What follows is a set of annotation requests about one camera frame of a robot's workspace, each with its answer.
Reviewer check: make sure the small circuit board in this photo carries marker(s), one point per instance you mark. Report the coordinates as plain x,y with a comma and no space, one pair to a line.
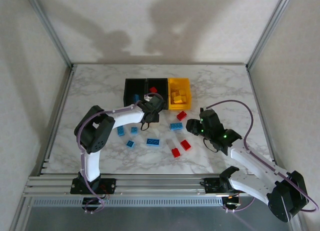
231,202
98,201

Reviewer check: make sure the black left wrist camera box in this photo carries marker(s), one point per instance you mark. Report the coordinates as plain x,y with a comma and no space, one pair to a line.
155,101

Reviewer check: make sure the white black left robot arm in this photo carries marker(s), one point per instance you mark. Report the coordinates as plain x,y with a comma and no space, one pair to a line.
127,116

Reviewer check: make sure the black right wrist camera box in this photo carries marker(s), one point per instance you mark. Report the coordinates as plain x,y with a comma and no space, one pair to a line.
210,118

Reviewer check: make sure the grey sheet panel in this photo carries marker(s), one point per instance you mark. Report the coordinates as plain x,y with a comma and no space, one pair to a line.
162,219

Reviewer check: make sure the red lego brick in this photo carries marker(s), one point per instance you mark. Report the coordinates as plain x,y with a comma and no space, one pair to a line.
175,152
181,115
153,89
185,145

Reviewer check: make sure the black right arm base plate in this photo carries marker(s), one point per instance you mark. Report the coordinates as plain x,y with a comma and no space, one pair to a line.
210,186

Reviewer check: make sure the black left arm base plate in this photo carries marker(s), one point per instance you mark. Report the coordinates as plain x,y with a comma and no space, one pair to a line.
107,184

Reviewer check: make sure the small blue lego brick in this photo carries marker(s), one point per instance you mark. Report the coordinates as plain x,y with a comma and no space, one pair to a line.
130,144
134,130

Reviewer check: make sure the aluminium table side rail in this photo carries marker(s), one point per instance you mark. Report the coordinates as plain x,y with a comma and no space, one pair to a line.
255,91
65,91

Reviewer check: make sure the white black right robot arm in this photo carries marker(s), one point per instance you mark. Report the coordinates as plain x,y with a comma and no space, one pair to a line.
250,156

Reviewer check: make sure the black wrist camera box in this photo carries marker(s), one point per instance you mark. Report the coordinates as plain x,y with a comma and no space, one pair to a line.
210,118
155,101

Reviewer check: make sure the yellow storage bin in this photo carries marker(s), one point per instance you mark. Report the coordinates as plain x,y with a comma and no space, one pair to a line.
178,82

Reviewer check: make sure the wide aluminium mounting rail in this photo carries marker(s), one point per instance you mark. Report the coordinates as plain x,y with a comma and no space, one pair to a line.
160,184

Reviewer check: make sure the aluminium frame post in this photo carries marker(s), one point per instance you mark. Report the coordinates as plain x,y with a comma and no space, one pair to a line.
270,28
19,216
50,28
298,227

